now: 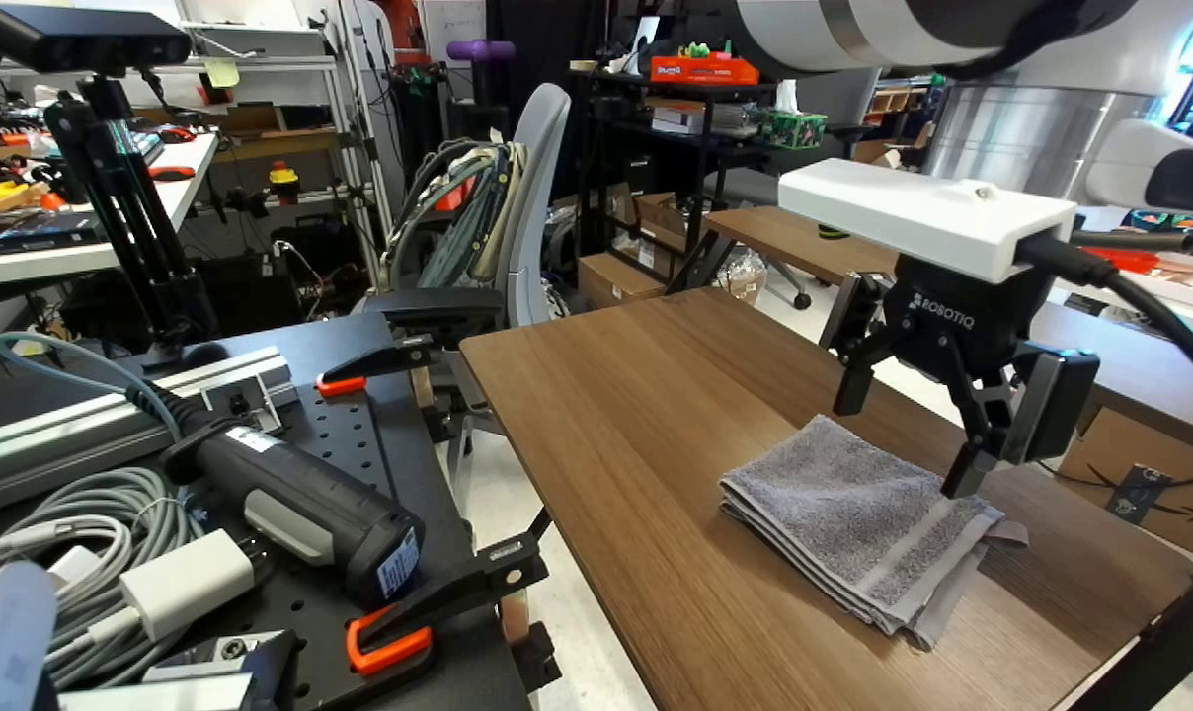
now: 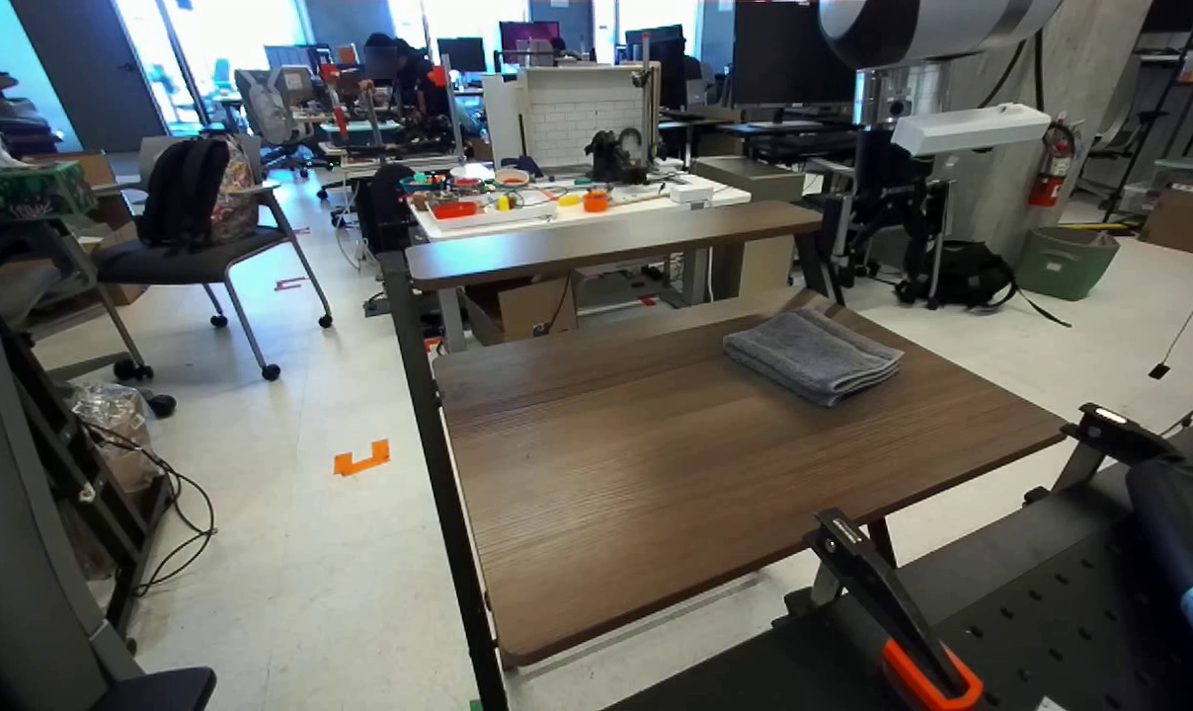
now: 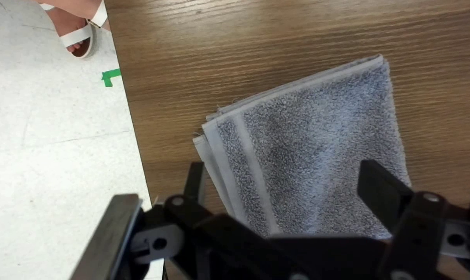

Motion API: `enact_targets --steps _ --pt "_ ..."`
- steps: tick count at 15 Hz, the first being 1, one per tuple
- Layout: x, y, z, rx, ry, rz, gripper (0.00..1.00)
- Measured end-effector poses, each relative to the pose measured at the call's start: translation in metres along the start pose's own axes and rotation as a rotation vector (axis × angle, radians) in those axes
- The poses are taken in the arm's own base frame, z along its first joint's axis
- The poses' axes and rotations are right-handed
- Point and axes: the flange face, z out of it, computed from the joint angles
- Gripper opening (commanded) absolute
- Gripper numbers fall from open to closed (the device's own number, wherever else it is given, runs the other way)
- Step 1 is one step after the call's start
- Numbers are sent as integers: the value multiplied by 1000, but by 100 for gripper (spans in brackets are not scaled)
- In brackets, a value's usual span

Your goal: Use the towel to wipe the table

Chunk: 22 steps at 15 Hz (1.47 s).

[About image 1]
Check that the white workbench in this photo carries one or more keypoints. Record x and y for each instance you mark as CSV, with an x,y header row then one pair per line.
x,y
84,237

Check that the black camera tripod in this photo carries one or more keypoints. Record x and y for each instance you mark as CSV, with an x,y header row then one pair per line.
x,y
128,211

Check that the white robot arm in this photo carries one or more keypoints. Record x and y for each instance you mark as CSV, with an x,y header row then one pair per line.
x,y
888,28

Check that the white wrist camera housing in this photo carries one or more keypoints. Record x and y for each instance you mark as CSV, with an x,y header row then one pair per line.
x,y
925,218

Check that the black clamp with orange tip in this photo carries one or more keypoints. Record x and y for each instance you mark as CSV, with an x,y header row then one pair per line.
x,y
381,360

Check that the stacked cardboard boxes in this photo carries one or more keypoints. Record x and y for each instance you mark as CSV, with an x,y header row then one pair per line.
x,y
631,257

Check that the orange tray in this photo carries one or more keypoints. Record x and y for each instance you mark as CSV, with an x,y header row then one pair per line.
x,y
706,68

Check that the grey towel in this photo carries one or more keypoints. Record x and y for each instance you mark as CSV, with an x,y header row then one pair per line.
x,y
860,519

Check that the silver aluminium extrusion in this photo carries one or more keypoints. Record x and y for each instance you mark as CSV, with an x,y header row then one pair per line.
x,y
84,427

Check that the small wooden table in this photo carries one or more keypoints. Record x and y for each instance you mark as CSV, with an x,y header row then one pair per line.
x,y
797,244

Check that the grey office chair with armrest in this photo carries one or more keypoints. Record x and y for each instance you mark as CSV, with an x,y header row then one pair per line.
x,y
537,198

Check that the purple object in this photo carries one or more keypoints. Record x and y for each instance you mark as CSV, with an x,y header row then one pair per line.
x,y
478,53

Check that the black metal shelf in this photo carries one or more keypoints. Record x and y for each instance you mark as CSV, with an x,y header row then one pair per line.
x,y
701,144

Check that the black perforated mounting board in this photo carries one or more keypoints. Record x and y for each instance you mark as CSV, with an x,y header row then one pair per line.
x,y
386,460

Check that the black metal bar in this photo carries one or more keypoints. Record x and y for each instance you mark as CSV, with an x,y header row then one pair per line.
x,y
1169,632

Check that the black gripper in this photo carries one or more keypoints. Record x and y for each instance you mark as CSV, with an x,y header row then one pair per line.
x,y
959,320

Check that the white tray with parts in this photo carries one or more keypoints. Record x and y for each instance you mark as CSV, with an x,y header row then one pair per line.
x,y
1183,283

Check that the black stereo camera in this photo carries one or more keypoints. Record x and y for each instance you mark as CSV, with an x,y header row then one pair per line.
x,y
77,36

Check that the brown cardboard box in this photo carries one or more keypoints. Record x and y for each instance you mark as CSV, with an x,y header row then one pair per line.
x,y
1143,480

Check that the dark wrist side block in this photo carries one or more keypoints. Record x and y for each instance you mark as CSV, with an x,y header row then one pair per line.
x,y
1056,399

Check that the white power adapter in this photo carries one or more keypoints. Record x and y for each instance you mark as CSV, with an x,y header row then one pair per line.
x,y
187,584

